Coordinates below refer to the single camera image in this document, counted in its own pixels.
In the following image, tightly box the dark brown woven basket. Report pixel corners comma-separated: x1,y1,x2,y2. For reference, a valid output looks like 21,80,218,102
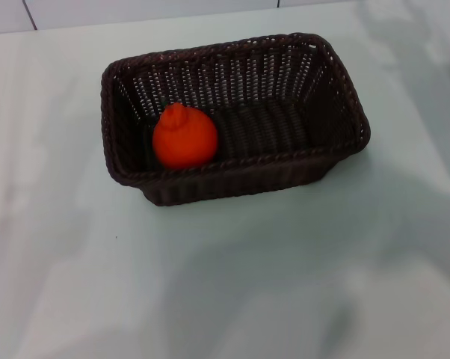
99,32,372,208

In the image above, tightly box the orange toy tangerine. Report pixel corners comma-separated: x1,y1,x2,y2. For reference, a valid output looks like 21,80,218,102
152,102,221,170

